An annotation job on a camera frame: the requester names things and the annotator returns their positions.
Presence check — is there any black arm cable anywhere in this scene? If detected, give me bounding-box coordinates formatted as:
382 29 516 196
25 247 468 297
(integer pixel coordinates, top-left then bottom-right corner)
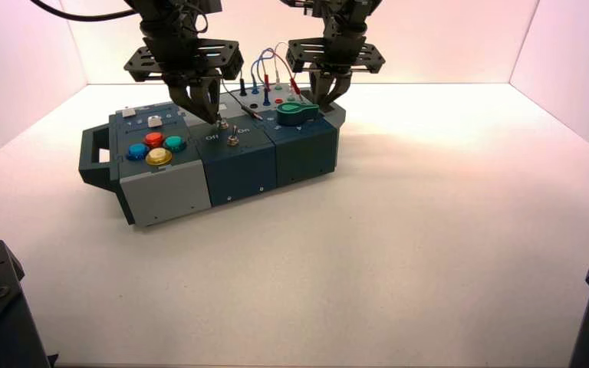
30 0 140 23

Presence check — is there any yellow round push button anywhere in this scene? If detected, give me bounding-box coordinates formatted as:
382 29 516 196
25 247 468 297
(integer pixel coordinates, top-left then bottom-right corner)
145 147 174 167

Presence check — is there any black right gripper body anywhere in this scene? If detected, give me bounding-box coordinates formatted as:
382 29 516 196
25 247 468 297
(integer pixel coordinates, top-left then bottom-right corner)
285 20 386 77

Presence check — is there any blue-grey task board box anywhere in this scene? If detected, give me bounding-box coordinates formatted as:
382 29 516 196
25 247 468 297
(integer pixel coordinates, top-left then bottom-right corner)
78 86 347 228

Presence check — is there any green rotary knob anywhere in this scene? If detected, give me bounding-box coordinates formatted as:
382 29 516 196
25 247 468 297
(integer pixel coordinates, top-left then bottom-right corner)
276 100 321 127

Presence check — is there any white banana plug cable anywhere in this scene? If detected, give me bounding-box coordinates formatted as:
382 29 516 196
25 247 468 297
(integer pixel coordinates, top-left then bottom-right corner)
271 41 295 97

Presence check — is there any red banana plug cable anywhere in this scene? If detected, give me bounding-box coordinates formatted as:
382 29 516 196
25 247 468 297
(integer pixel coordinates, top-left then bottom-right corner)
261 49 303 97

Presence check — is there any blue banana plug cable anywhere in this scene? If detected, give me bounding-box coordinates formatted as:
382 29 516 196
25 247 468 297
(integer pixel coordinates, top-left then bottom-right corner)
250 48 275 107

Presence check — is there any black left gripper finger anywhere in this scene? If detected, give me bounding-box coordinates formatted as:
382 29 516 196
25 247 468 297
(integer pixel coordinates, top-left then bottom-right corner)
202 77 222 122
167 84 219 124

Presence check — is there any blue round push button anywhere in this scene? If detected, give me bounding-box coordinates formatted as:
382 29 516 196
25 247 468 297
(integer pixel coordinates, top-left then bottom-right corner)
125 143 150 162

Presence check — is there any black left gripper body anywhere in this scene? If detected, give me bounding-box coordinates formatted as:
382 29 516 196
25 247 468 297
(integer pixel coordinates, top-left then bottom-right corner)
123 22 245 87

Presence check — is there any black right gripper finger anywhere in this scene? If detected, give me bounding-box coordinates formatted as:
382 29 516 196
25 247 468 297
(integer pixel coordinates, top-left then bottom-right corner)
308 73 331 107
328 71 353 107

